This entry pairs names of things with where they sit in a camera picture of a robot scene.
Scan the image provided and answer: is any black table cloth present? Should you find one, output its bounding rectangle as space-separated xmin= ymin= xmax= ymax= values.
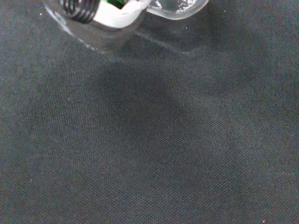
xmin=0 ymin=0 xmax=299 ymax=224

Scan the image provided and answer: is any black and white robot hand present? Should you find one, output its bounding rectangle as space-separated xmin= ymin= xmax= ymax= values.
xmin=62 ymin=0 xmax=150 ymax=29

